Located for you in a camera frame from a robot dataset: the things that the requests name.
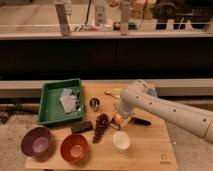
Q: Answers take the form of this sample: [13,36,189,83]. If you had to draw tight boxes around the orange yellow apple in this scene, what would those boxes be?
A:
[114,114,121,123]

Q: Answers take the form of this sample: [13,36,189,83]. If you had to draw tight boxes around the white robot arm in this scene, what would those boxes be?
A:
[117,80,213,144]

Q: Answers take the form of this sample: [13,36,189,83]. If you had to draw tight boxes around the small metal cup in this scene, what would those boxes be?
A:
[89,98,100,112]

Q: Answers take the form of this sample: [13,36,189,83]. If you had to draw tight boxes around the blue cup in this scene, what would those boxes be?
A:
[148,89,158,97]

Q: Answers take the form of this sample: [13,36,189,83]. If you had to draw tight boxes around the brown grape bunch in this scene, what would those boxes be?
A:
[93,113,109,143]

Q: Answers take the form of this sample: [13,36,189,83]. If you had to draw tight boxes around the wooden board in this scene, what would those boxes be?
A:
[25,81,179,171]

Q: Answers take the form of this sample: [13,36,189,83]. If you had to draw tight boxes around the dark rectangular block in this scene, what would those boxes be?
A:
[71,121,93,134]

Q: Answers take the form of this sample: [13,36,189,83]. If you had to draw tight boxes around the orange bowl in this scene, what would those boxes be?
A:
[60,134,88,163]

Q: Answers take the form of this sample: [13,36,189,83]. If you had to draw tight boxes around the clear plastic bag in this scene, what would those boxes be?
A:
[59,88,79,113]

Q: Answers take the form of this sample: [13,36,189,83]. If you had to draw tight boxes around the green plastic tray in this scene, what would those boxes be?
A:
[38,78,84,126]

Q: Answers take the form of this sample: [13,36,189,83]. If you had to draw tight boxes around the purple bowl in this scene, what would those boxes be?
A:
[21,127,52,157]

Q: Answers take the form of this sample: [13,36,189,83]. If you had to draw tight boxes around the black handled peeler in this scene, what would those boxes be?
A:
[109,116,151,130]

